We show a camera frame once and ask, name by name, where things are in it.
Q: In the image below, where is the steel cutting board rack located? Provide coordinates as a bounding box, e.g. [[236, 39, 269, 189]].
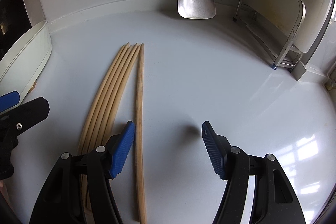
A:
[[233, 0, 306, 71]]

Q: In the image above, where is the white round basin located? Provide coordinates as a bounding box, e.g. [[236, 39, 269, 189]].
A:
[[1, 20, 52, 100]]

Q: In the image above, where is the steel spatula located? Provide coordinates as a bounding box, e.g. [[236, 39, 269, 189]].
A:
[[177, 0, 216, 20]]

